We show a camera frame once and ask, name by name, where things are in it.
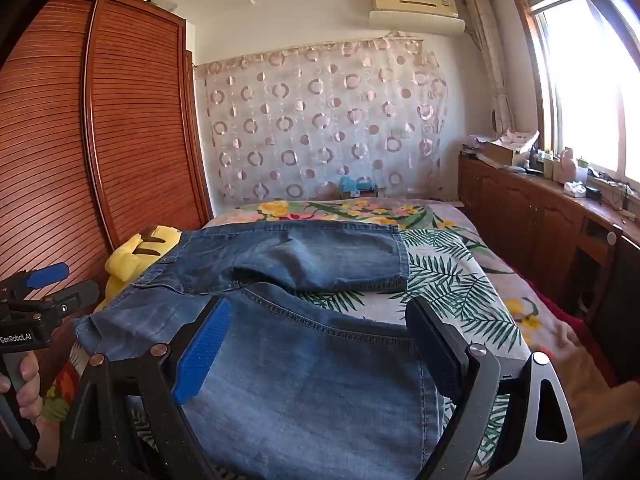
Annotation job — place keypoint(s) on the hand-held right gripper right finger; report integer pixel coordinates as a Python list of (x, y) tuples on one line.
[(436, 347)]

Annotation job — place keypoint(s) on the wooden slatted wardrobe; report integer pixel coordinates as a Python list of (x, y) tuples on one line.
[(100, 135)]

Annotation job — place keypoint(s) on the dark red cloth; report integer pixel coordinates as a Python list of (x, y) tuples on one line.
[(560, 307)]

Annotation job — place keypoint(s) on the wooden side cabinet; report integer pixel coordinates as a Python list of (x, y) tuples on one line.
[(520, 215)]

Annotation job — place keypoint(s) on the window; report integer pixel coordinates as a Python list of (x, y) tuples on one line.
[(585, 75)]

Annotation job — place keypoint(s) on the floral blanket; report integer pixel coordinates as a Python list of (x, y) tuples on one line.
[(360, 210)]

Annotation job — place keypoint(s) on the circle pattern sheer curtain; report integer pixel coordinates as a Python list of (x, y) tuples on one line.
[(320, 120)]

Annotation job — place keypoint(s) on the white patterned drape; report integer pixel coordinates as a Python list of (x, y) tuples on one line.
[(490, 55)]

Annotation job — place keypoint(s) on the wall air conditioner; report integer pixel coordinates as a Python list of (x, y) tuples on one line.
[(415, 7)]

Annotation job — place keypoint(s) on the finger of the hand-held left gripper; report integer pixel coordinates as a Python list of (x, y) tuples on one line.
[(75, 296), (47, 276)]

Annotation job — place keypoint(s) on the dark chair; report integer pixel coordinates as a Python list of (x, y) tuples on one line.
[(615, 310)]

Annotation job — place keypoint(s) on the blue toy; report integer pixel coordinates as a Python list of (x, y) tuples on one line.
[(357, 187)]

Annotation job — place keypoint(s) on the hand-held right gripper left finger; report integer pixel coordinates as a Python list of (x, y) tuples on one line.
[(205, 350)]

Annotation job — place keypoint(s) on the blue denim pants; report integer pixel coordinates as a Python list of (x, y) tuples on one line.
[(310, 370)]

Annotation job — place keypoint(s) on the person's left hand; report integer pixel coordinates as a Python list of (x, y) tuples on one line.
[(29, 385)]

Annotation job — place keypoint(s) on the pink white bottle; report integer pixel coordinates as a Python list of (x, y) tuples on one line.
[(567, 165)]

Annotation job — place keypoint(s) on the yellow plush toy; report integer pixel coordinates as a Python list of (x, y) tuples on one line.
[(135, 255)]

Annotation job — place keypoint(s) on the white tape dispenser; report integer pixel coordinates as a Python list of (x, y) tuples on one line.
[(575, 189)]

